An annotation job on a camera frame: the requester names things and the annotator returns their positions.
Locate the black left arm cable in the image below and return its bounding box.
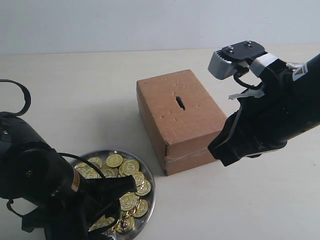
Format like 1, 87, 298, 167
0, 79, 32, 117

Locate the gold coin lower right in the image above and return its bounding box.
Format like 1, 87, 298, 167
132, 199, 149, 218

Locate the round steel plate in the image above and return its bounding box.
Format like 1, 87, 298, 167
64, 149, 155, 240

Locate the gold coin right side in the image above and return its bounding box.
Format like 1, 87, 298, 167
131, 171, 145, 187

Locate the brown cardboard slotted box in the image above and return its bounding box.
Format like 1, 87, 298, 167
136, 69, 227, 176

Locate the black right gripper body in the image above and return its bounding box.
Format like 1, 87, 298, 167
238, 59, 310, 153

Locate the gold coin top of pile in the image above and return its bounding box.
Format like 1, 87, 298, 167
106, 153, 123, 168

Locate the gold coin right edge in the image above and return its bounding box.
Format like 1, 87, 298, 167
135, 179, 152, 197

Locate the black right camera cable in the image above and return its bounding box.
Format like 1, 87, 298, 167
233, 67, 263, 90

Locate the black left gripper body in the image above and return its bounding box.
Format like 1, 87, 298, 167
21, 175, 116, 240

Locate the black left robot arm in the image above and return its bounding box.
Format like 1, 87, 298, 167
0, 113, 137, 240

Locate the gold coin upper right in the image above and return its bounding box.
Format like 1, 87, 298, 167
119, 158, 140, 177

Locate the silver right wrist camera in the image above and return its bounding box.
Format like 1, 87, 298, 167
207, 40, 267, 80

